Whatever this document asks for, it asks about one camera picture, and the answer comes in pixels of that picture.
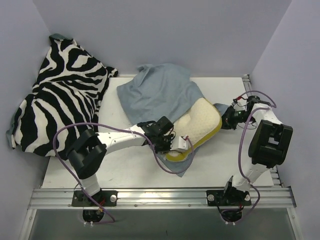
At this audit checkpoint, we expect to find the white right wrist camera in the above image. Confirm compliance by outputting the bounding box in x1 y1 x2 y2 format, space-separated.
231 96 248 109

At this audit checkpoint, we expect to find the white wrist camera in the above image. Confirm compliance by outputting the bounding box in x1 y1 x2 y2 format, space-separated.
231 96 248 109
170 136 189 152

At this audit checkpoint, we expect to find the zebra print cushion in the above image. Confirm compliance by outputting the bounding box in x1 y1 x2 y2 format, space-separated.
6 33 119 160

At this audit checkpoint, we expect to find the blue-grey fabric pillowcase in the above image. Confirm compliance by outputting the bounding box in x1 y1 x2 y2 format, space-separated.
116 63 228 177

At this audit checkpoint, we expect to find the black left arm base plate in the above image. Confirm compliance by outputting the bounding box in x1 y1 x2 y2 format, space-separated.
71 189 118 207

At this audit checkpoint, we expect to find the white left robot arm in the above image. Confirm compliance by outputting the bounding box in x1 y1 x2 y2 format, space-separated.
66 116 174 206

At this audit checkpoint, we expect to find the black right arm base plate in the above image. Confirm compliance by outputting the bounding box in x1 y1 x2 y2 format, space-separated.
206 189 252 207

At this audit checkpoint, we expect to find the cream pillow with yellow edge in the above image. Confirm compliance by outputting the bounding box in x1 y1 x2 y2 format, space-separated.
173 97 222 149

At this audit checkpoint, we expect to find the aluminium extrusion rail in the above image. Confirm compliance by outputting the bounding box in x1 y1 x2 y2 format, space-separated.
28 187 296 211

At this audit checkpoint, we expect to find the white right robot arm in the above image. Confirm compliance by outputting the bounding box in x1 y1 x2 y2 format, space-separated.
221 95 293 205

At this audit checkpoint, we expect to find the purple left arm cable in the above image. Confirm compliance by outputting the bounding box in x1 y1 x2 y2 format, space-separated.
53 122 195 224

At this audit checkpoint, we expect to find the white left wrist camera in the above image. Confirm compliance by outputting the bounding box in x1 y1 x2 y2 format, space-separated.
170 136 189 152

